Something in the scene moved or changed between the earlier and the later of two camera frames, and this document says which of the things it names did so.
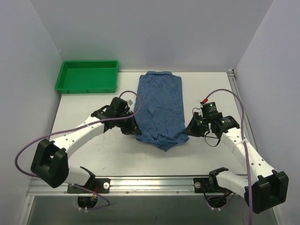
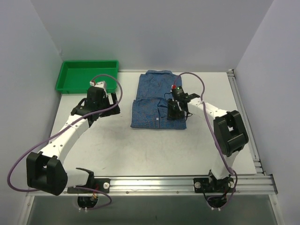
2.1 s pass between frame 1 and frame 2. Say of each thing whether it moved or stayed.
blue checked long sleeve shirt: moved
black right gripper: moved
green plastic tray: stayed
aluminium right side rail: stayed
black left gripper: moved
